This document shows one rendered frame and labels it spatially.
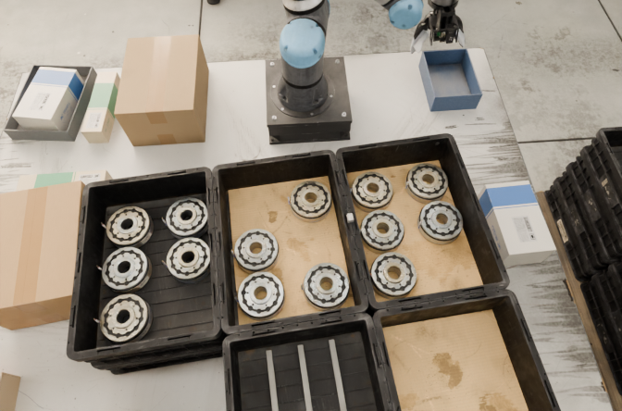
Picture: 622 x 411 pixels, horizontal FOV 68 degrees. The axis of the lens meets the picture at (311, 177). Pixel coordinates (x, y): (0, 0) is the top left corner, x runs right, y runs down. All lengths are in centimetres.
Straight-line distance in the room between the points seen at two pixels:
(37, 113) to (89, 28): 157
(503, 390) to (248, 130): 97
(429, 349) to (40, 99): 129
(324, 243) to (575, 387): 66
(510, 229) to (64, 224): 110
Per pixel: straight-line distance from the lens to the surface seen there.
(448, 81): 163
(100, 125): 152
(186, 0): 310
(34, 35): 321
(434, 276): 112
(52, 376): 133
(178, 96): 138
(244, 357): 106
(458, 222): 116
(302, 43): 122
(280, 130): 137
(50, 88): 164
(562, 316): 135
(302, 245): 112
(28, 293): 122
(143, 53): 153
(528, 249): 127
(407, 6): 110
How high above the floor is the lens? 186
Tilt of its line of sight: 60 degrees down
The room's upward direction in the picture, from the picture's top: 1 degrees counter-clockwise
